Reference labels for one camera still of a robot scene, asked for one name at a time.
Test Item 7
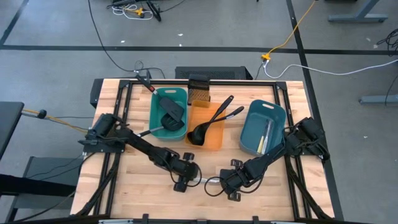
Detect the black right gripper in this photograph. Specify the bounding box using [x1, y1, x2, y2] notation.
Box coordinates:
[214, 159, 249, 202]

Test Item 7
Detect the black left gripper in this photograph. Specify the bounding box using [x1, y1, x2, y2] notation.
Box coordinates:
[173, 152, 206, 193]

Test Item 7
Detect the orange translucent plastic bin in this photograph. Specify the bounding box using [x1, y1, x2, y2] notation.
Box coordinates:
[185, 99, 226, 152]

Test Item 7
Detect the cream handled table knife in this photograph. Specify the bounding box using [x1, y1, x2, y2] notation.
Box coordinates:
[256, 119, 270, 155]

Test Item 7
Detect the dark teal plastic bin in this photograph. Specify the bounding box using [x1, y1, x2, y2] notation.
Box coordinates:
[239, 99, 287, 157]

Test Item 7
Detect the black slotted spatula steel handle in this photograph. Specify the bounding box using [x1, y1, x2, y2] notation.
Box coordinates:
[136, 113, 186, 139]

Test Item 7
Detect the black turner red accent handle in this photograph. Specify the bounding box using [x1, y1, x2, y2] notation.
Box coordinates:
[135, 73, 185, 123]

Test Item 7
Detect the black plastic ladle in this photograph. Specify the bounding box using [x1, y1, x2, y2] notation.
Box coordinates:
[187, 95, 234, 147]

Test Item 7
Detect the light teal plastic bin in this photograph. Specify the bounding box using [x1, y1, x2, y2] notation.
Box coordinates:
[148, 86, 189, 142]

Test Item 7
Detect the black computer case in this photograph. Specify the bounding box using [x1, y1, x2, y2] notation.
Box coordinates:
[174, 65, 254, 81]

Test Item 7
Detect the black power adapter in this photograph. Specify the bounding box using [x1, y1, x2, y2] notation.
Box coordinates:
[134, 68, 152, 79]

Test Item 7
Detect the grey low shelf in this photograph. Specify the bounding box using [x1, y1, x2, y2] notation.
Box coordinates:
[4, 155, 85, 223]

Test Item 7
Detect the black beam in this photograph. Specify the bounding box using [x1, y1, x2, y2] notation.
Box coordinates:
[0, 174, 77, 197]

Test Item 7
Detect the black folded stand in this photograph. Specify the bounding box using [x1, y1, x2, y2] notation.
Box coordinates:
[145, 0, 162, 22]

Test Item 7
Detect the grey desk foot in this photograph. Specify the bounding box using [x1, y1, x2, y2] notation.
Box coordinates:
[359, 94, 398, 105]
[328, 0, 389, 24]

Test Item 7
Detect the black side table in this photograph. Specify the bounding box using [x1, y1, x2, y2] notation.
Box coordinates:
[0, 101, 25, 160]

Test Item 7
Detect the steel box grater black handle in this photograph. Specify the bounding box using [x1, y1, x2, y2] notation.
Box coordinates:
[187, 74, 211, 106]

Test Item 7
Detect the black aluminium table frame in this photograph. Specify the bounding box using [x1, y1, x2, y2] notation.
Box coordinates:
[73, 78, 345, 224]

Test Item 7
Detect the yellow extension cord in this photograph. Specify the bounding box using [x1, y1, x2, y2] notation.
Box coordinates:
[260, 0, 317, 62]

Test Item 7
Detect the yellow orange cable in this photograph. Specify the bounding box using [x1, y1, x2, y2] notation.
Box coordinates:
[22, 108, 91, 133]

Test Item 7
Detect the white floor cable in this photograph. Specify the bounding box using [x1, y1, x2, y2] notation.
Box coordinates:
[263, 58, 398, 80]

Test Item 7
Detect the white and yellow cable bundle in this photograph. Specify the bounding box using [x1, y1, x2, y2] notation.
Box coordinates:
[111, 2, 155, 21]

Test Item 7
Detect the black floor cable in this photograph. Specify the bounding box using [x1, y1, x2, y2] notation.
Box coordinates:
[88, 0, 166, 79]

